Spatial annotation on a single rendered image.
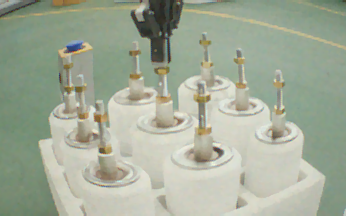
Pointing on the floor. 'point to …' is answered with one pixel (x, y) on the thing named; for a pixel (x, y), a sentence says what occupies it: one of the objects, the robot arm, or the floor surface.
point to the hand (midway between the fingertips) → (161, 50)
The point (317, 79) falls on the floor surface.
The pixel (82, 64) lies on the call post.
